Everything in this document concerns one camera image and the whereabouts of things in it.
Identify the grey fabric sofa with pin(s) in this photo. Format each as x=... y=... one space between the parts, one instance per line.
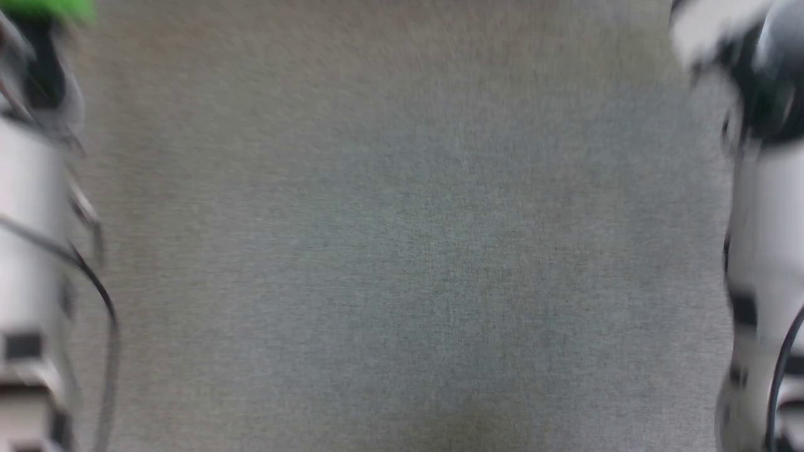
x=402 y=251

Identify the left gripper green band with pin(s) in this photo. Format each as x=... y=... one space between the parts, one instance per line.
x=41 y=69

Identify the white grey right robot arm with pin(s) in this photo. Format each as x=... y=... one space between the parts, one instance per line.
x=763 y=251

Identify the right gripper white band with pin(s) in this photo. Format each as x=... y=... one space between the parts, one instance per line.
x=766 y=81

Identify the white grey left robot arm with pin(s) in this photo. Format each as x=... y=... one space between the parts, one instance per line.
x=28 y=251

